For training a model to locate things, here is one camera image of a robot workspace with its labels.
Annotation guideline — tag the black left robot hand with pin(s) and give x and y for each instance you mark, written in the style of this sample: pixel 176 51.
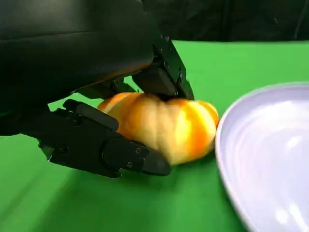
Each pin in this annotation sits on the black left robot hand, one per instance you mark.
pixel 60 72

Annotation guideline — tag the orange and white bread roll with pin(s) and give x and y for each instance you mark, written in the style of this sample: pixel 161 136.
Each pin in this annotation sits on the orange and white bread roll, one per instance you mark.
pixel 169 125

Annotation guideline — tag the green table cloth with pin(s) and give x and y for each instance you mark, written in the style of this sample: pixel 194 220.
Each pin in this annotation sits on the green table cloth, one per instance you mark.
pixel 72 198

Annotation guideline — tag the black backdrop curtain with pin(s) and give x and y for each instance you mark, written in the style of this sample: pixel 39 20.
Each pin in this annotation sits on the black backdrop curtain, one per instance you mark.
pixel 236 19

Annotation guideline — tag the lilac plate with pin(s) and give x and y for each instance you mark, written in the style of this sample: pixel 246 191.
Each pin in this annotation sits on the lilac plate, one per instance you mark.
pixel 265 154

